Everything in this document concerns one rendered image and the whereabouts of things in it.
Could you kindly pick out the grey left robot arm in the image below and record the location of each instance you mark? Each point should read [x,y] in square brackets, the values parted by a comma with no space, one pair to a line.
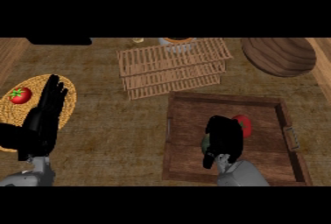
[30,174]

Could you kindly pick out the green squash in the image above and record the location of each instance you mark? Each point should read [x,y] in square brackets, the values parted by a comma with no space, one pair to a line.
[205,143]

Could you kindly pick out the round woven placemat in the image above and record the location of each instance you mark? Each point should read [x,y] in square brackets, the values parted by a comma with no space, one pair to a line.
[64,99]

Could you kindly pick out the black appliance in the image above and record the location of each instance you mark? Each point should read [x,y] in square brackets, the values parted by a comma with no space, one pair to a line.
[60,40]

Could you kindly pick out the brown wooden tray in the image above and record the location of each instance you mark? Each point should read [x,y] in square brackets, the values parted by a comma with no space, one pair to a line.
[236,137]

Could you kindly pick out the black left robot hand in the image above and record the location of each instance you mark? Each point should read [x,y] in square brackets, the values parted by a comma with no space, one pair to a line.
[44,116]

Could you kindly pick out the red tomato with green stem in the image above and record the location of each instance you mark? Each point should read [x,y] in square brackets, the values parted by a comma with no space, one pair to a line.
[20,95]

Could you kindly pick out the pale wooden panel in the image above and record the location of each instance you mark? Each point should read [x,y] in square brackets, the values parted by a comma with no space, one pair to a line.
[323,64]

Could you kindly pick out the brown wooden bowl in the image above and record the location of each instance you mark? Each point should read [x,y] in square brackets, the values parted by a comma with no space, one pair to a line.
[280,55]

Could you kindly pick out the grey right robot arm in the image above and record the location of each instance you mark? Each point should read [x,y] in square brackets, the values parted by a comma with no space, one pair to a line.
[240,172]

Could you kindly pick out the small pale yellow object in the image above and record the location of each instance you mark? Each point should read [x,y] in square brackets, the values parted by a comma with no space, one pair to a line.
[138,40]

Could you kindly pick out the wooden tiered shelf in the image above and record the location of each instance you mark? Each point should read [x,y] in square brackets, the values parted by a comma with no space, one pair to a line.
[172,67]

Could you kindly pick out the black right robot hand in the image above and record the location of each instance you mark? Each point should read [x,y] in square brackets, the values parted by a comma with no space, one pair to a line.
[224,137]

